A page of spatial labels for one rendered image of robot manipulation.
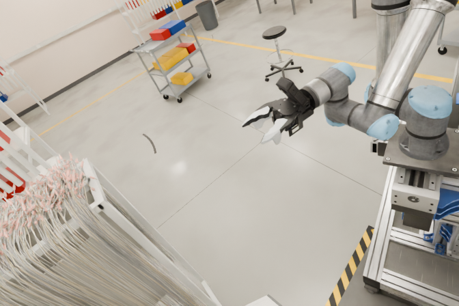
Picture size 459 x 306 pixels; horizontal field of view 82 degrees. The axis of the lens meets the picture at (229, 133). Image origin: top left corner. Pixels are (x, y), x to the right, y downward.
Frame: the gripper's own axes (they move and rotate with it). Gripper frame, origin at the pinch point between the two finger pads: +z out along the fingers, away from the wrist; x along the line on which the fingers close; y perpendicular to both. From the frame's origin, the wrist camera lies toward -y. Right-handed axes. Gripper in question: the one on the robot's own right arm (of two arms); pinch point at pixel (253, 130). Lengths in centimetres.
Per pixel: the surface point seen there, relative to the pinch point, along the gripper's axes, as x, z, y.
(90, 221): 26, 55, 20
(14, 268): 26, 80, 18
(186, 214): 114, 40, 175
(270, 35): 228, -173, 122
